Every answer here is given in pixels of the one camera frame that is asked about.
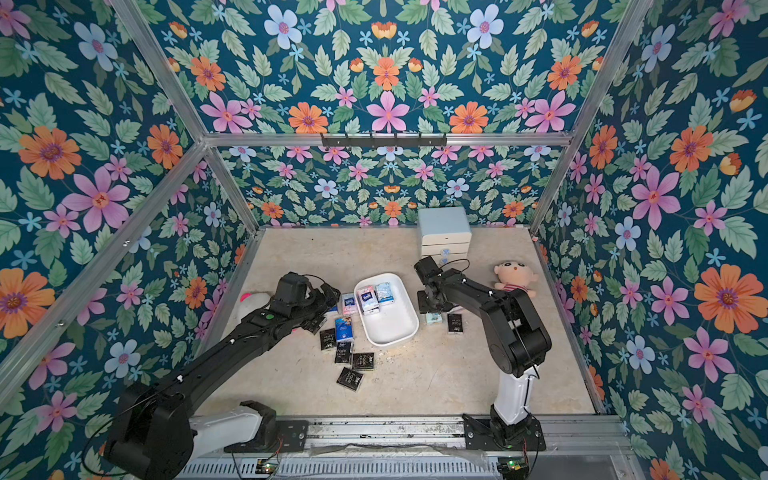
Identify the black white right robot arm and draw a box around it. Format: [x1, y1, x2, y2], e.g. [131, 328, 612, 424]
[414, 257, 552, 451]

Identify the white blue Tempo tissue pack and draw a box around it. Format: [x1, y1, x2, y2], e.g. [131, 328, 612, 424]
[356, 285, 380, 315]

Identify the white ventilation grille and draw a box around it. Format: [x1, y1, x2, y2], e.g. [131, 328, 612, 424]
[178, 457, 501, 479]

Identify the black Face tissue pack bottom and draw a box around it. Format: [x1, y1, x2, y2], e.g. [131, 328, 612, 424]
[336, 367, 364, 391]

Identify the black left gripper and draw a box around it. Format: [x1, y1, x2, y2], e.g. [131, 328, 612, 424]
[288, 282, 343, 328]

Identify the light blue cartoon tissue pack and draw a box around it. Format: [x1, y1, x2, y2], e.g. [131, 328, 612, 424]
[375, 282, 395, 304]

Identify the blue floral tissue pack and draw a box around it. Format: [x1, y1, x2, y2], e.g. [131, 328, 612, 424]
[334, 316, 354, 343]

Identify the black Face tissue pack upper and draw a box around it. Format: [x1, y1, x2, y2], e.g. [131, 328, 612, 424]
[301, 316, 327, 335]

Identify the black Face tissue pack left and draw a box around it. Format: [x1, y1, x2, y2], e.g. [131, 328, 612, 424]
[319, 329, 337, 351]

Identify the black Face tissue pack right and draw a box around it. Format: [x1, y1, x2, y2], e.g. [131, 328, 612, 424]
[352, 352, 375, 371]

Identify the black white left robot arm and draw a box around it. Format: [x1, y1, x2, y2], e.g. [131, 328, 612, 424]
[104, 272, 341, 479]

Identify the black Face tissue pack far-right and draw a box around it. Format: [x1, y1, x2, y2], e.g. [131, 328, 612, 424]
[447, 313, 464, 334]

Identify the pink bald baby doll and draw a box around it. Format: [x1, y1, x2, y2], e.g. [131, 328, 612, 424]
[494, 261, 538, 298]

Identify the black Face tissue pack middle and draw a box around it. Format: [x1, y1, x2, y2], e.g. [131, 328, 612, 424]
[334, 342, 353, 365]

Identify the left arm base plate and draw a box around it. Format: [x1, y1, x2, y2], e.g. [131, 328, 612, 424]
[224, 419, 309, 454]

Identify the white plastic storage box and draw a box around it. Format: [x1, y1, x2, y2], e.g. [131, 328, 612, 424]
[353, 272, 419, 349]

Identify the teal cartoon tissue pack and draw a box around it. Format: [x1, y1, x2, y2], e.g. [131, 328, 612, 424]
[425, 312, 443, 325]

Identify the pink white striped plush toy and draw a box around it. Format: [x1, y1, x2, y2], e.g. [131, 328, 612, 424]
[236, 292, 271, 326]

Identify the pale blue mini drawer chest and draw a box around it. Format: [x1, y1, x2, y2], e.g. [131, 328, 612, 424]
[417, 207, 472, 265]

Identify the pink floral Tempo tissue pack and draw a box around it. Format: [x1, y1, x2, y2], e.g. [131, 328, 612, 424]
[341, 293, 358, 316]

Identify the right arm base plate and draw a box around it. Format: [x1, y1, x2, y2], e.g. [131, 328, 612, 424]
[462, 414, 547, 452]

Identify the black wall hook rail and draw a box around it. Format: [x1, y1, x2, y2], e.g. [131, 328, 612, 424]
[320, 133, 448, 149]

